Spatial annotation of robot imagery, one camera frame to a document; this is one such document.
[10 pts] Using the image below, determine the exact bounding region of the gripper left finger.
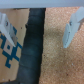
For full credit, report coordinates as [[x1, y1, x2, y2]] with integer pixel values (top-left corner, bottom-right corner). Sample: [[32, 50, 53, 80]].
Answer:
[[0, 12, 19, 47]]

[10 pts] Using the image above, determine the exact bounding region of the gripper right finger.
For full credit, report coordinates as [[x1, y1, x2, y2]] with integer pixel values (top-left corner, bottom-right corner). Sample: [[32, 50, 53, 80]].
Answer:
[[62, 7, 84, 50]]

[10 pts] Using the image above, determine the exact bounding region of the black drawer handle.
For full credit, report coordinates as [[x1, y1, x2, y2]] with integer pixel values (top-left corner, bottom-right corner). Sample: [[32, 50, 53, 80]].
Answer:
[[17, 7, 47, 84]]

